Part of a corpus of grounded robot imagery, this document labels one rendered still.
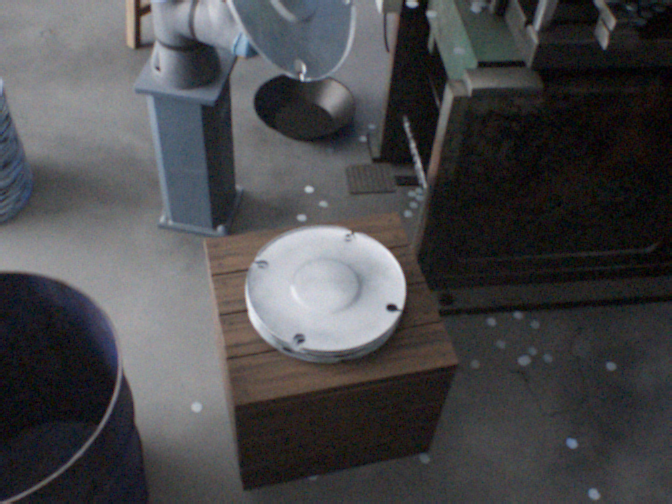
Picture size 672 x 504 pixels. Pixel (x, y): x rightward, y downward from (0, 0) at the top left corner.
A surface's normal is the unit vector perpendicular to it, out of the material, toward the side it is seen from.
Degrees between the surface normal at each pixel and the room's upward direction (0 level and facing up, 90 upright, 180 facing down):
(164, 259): 0
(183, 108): 90
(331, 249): 0
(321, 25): 56
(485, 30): 0
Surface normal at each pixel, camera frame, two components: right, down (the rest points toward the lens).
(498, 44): 0.06, -0.64
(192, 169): -0.18, 0.74
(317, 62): 0.80, -0.09
